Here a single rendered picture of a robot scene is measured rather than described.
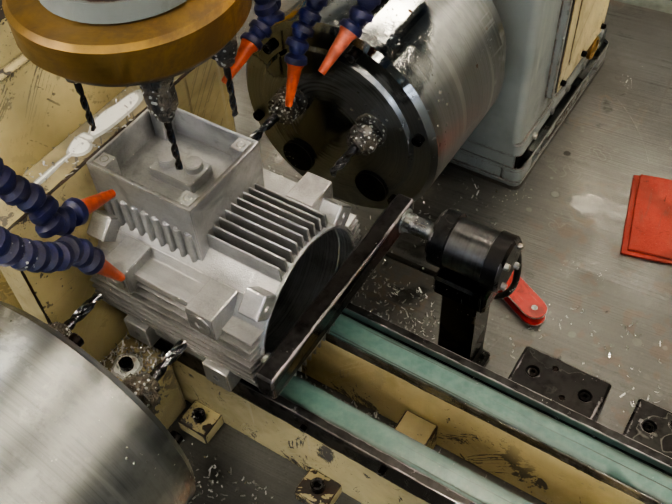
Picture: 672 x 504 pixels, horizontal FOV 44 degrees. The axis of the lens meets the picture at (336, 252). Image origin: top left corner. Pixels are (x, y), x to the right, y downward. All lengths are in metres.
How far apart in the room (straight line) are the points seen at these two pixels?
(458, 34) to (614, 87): 0.53
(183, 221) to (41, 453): 0.23
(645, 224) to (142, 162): 0.68
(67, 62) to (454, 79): 0.43
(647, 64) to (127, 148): 0.91
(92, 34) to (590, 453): 0.57
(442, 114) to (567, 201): 0.37
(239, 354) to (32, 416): 0.21
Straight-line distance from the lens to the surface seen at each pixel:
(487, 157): 1.18
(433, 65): 0.87
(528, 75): 1.07
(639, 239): 1.16
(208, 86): 0.88
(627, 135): 1.32
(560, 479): 0.89
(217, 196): 0.74
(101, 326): 0.90
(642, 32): 1.52
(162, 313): 0.79
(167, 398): 0.95
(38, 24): 0.63
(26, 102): 0.88
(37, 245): 0.60
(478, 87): 0.93
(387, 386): 0.91
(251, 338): 0.73
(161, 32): 0.59
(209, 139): 0.80
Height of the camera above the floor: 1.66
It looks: 50 degrees down
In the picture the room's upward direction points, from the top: 4 degrees counter-clockwise
